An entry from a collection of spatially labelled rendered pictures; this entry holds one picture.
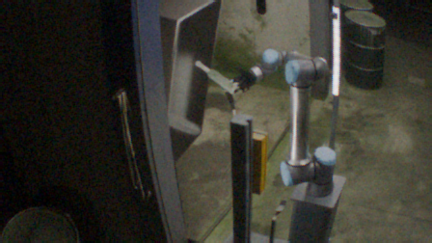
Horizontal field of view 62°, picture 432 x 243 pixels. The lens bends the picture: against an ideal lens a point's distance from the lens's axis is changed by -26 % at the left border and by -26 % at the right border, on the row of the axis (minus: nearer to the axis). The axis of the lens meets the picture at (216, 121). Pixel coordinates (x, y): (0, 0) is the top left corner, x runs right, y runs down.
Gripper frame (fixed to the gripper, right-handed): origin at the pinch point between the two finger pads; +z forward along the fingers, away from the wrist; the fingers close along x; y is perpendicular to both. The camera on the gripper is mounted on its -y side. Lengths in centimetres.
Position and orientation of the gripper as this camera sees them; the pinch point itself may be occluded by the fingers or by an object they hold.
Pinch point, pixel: (225, 88)
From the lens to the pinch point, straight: 285.9
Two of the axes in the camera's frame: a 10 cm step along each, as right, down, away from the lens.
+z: -8.3, 4.9, -2.7
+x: -5.0, -4.2, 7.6
